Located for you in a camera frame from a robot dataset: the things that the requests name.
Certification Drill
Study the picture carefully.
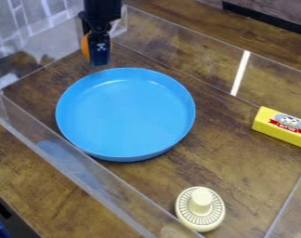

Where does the blue round tray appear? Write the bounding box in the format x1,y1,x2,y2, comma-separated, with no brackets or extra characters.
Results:
55,68,195,162

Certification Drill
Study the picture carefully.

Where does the clear acrylic corner bracket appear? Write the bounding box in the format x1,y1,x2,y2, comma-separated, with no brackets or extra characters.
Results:
110,5,129,38

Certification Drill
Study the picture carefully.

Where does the cream round toy knob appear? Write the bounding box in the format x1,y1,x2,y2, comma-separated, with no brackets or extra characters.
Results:
175,186,226,232

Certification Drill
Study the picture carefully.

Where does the clear acrylic wall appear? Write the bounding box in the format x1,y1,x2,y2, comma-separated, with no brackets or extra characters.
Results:
115,6,301,118
0,93,203,238

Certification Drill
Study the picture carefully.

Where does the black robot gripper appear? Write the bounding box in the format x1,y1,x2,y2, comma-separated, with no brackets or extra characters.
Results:
78,0,122,66

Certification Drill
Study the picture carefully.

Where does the clear acrylic front wall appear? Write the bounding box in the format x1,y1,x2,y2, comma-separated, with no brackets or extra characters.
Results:
0,93,203,238

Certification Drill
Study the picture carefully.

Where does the orange ball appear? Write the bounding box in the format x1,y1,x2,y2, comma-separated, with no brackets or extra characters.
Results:
80,33,90,60

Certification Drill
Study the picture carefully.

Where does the black bar on wall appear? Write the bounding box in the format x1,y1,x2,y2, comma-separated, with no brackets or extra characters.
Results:
221,0,301,34

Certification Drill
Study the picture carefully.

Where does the yellow butter box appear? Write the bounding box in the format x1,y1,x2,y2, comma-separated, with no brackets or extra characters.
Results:
253,106,301,147

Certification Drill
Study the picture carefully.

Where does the clear acrylic back wall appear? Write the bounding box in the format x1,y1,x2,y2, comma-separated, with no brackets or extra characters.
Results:
115,6,301,118

